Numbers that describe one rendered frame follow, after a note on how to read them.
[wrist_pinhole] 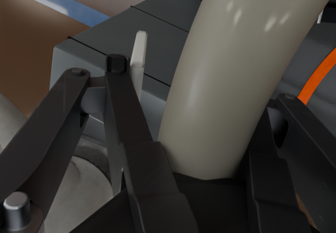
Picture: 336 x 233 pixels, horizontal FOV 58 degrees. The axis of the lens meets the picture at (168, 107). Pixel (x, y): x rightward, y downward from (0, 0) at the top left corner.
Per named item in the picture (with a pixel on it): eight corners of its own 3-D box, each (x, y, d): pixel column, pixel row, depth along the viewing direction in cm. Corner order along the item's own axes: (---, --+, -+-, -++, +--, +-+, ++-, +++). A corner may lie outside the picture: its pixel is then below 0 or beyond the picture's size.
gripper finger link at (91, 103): (123, 120, 15) (61, 113, 15) (131, 79, 19) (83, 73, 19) (126, 92, 14) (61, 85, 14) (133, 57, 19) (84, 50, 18)
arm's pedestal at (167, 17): (222, 110, 152) (171, 246, 87) (135, 67, 157) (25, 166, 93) (273, 18, 123) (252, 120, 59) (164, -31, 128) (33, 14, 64)
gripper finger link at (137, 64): (138, 117, 17) (124, 115, 17) (143, 70, 23) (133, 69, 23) (144, 66, 15) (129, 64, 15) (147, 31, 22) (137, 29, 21)
